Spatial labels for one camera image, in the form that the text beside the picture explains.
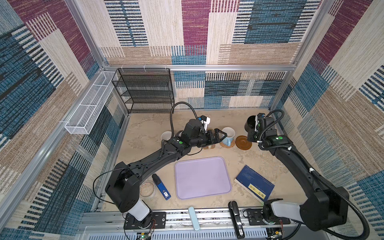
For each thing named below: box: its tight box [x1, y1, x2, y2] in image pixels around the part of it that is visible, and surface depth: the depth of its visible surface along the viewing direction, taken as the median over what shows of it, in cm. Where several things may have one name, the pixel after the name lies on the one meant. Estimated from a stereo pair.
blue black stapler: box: [152, 173, 172, 201], surface depth 83 cm
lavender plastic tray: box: [174, 156, 232, 200], surface depth 91 cm
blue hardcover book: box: [234, 164, 275, 203], surface depth 85 cm
